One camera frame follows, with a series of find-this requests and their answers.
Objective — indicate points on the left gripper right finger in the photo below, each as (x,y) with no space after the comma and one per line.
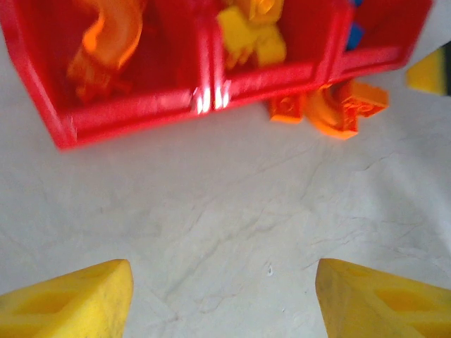
(380,306)

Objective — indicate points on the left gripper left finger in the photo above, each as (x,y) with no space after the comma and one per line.
(63,306)

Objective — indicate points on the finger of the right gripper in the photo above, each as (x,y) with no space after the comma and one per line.
(426,74)

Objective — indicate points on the orange lego brick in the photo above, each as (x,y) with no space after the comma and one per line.
(366,100)

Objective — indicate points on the blue lego brick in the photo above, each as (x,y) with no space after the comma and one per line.
(356,3)
(356,35)

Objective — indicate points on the orange curved lego piece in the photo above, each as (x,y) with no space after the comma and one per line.
(327,118)
(112,35)

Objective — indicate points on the small orange square lego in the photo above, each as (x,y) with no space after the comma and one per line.
(287,109)

